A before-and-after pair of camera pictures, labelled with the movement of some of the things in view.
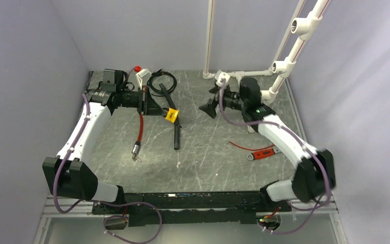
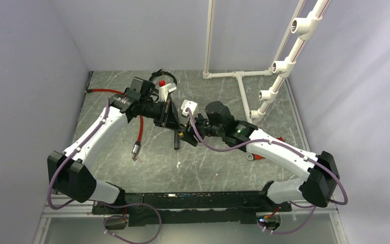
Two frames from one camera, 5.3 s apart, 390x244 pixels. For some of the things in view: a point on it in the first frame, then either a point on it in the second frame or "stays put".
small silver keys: (135, 157) stays put
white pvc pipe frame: (304, 27) stays put
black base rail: (146, 209) stays put
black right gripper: (210, 109) -> (189, 136)
